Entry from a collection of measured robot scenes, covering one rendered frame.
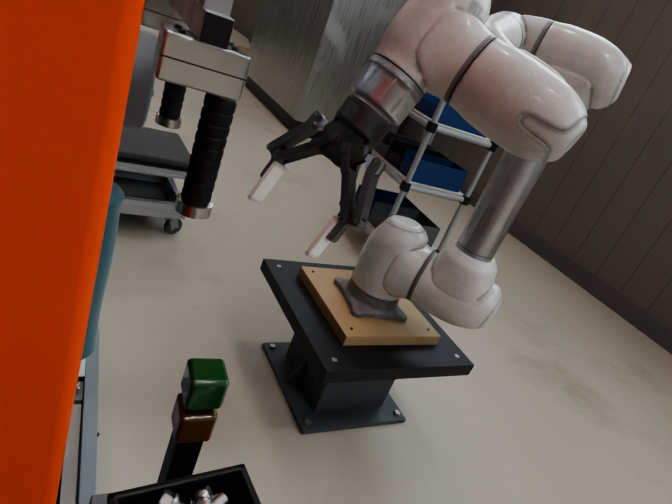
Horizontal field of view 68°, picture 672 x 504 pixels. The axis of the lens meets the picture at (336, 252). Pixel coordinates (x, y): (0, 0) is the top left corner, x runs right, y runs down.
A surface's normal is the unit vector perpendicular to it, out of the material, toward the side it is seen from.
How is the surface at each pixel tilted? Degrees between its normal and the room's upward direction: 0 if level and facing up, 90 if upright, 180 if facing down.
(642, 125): 90
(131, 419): 0
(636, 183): 90
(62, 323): 90
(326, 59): 90
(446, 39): 76
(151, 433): 0
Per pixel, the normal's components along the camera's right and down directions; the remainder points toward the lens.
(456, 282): -0.37, 0.24
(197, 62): 0.36, 0.52
